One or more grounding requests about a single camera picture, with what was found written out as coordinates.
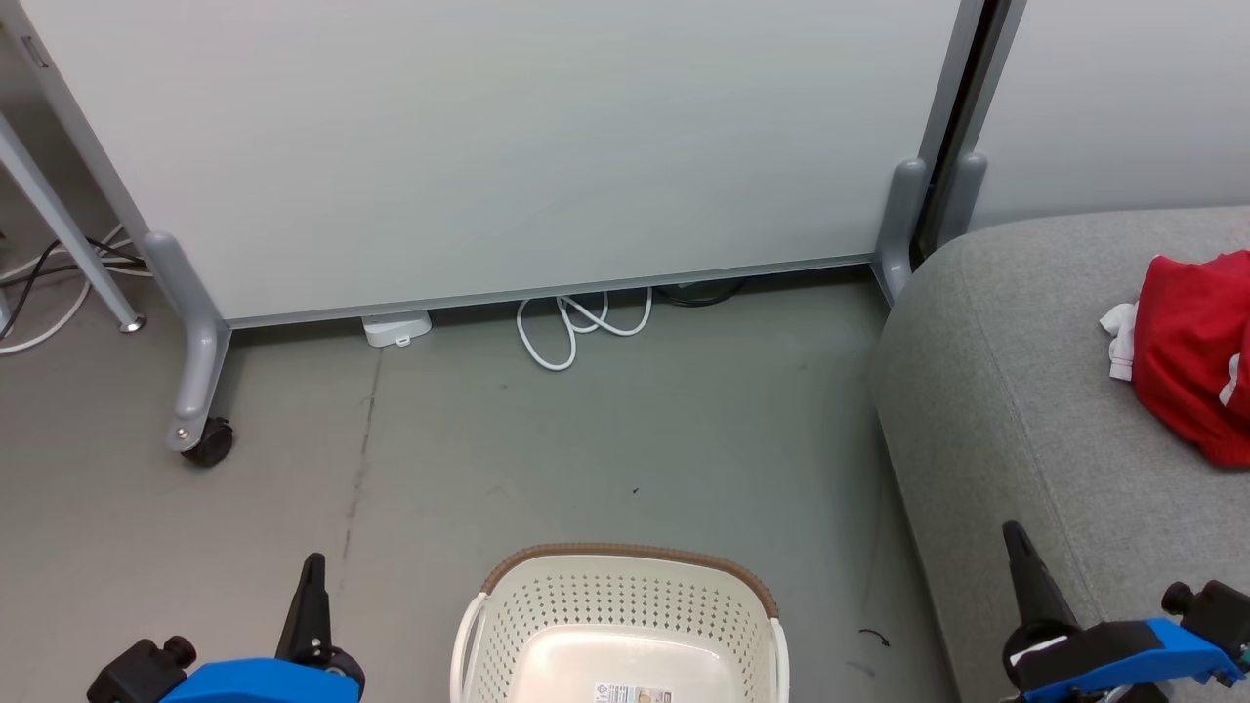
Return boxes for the grey metal table leg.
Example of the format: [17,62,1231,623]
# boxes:
[0,110,147,335]

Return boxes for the cream perforated laundry basket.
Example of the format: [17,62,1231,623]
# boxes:
[450,542,791,703]

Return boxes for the white floor cable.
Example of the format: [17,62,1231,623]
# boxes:
[0,227,128,355]

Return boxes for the black floor cable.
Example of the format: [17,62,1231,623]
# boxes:
[0,238,149,340]

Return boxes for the narrow white partition panel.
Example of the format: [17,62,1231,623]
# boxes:
[965,0,1250,231]

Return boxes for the grey partition foot with caster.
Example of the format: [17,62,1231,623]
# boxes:
[141,230,232,454]

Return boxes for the white power adapter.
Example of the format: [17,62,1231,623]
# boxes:
[360,310,434,349]

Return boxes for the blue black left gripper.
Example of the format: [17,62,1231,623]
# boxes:
[159,553,366,703]

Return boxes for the grey fabric sofa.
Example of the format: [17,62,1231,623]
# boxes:
[871,206,1250,703]

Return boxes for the black cable under partition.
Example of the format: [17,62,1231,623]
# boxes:
[652,277,750,310]

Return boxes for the black caster wheel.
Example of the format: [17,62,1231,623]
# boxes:
[182,417,234,468]

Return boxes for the red garment with white cuffs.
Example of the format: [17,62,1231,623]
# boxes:
[1100,250,1250,469]

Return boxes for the coiled white cable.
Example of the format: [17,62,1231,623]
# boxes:
[515,287,654,373]

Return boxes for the wide white partition panel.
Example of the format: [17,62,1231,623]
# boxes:
[18,0,989,329]

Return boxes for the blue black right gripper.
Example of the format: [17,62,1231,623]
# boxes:
[1002,520,1243,703]

